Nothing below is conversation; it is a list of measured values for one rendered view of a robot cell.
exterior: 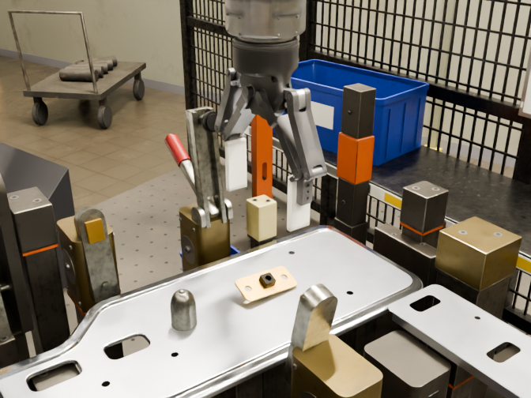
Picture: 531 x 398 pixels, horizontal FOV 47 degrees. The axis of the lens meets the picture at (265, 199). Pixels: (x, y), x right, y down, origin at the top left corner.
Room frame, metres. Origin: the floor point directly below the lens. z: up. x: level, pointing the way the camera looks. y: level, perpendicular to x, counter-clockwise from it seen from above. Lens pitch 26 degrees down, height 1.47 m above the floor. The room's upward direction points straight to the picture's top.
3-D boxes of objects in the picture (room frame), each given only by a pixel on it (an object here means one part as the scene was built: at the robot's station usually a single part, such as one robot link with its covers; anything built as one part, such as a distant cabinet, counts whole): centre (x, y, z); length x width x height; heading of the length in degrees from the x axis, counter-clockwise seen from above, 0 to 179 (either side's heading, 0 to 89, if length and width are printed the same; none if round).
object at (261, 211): (0.85, 0.01, 0.88); 0.04 x 0.04 x 0.37; 35
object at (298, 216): (0.64, -0.04, 1.16); 0.03 x 0.01 x 0.07; 125
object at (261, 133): (0.89, 0.01, 0.95); 0.03 x 0.01 x 0.50; 125
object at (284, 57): (0.70, 0.00, 1.29); 0.08 x 0.07 x 0.09; 35
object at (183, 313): (0.63, 0.10, 1.02); 0.03 x 0.03 x 0.07
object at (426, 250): (0.84, -0.22, 0.85); 0.12 x 0.03 x 0.30; 35
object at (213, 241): (0.85, 0.10, 0.87); 0.10 x 0.07 x 0.35; 35
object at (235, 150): (0.76, 0.04, 1.16); 0.03 x 0.01 x 0.07; 125
